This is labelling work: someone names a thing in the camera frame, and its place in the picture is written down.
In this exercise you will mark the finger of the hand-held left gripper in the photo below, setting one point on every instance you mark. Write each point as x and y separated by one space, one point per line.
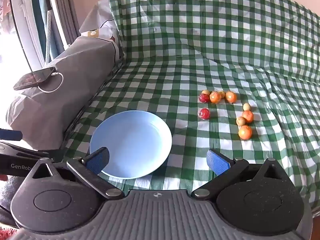
10 134
37 153

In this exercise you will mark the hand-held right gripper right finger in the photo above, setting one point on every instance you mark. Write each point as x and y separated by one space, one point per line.
217 162

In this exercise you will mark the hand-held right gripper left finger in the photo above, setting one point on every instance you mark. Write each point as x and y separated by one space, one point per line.
97 160

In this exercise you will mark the orange tangerine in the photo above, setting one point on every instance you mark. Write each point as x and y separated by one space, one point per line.
230 96
248 116
245 132
215 97

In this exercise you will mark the light blue plate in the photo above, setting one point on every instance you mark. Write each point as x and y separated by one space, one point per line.
135 135

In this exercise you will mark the red cherry tomato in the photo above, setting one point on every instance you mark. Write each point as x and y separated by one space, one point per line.
203 98
204 113

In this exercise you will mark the dark grey cloth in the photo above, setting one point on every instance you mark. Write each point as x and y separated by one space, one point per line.
6 200

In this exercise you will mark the black smartphone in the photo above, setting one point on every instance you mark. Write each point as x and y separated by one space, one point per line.
32 78

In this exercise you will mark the red patterned cloth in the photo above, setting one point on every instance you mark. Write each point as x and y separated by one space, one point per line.
7 233

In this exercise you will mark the grey pillow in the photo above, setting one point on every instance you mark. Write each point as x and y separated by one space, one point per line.
80 65

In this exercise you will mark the teal curtain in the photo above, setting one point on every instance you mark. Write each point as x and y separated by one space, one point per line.
40 17

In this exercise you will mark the green checked blanket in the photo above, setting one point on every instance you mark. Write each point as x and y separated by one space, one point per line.
200 42

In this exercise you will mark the white printed pillow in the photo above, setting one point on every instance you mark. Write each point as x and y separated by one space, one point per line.
97 15

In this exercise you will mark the white window frame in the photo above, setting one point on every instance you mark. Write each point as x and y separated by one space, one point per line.
25 17

